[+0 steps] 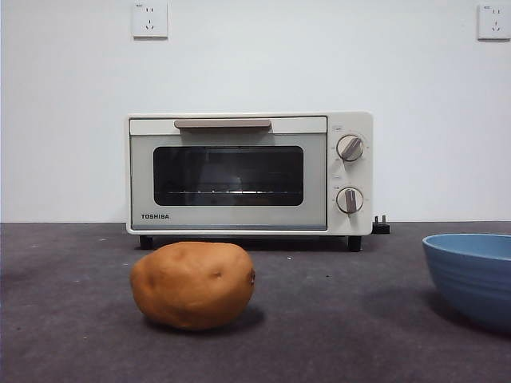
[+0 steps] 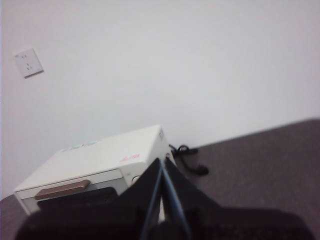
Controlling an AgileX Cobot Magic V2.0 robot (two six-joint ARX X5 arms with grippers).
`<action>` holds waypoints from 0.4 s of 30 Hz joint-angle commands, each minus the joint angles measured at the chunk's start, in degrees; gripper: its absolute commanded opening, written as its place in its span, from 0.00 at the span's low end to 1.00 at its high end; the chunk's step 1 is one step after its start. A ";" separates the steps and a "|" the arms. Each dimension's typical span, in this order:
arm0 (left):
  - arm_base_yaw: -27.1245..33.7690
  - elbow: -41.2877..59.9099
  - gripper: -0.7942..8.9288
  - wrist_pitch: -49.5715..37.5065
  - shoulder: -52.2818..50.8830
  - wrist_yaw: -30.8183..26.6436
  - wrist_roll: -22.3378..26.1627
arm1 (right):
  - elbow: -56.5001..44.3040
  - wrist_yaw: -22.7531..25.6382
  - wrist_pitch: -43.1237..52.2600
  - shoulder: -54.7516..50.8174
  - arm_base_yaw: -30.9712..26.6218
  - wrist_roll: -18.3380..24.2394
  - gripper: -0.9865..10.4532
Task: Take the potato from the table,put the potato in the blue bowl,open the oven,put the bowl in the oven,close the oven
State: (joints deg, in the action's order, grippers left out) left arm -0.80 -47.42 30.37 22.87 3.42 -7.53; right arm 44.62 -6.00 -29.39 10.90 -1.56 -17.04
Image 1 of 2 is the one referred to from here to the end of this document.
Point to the beige oven knob upright pointer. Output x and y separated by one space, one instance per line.
349 200

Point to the black power plug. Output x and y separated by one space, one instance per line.
381 228

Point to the blue ribbed bowl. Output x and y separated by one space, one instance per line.
471 279

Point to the white wall socket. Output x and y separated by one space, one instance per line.
150 20
495 24

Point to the brown potato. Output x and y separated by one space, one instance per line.
191 285

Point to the cream white Toshiba toaster oven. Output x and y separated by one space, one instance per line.
359 223

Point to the beige oven knob slanted pointer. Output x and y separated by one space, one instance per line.
349 148

